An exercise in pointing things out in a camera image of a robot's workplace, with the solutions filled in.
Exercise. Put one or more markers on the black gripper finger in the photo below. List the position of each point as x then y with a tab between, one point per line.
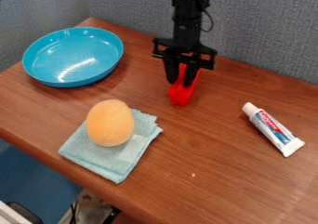
189	75
171	65

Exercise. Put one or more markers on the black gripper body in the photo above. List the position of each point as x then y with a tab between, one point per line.
197	56

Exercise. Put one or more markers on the red plastic block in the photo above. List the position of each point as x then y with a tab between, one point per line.
180	93

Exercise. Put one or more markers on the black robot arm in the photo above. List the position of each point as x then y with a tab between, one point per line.
187	18

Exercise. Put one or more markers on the blue plate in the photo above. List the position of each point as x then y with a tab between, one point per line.
73	57

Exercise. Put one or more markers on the orange egg-shaped sponge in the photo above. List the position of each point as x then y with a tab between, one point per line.
109	123

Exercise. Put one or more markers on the white toothpaste tube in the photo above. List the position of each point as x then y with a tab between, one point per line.
274	131

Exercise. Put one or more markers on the light blue folded cloth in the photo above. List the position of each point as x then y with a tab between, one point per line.
112	162

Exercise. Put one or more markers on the grey table leg bracket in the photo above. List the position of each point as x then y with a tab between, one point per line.
89	210

